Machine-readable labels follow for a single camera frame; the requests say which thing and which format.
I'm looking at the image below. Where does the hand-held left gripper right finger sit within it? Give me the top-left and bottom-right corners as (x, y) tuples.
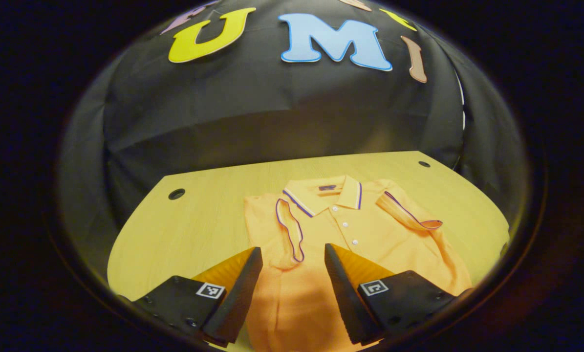
(324, 243), (461, 345)

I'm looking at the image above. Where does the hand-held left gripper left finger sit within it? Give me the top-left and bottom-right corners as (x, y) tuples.
(133, 246), (263, 344)

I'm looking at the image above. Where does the orange T-shirt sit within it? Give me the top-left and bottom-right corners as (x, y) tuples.
(243, 175), (473, 352)

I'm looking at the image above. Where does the black backdrop cloth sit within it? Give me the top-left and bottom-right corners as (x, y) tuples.
(60, 0), (529, 274)

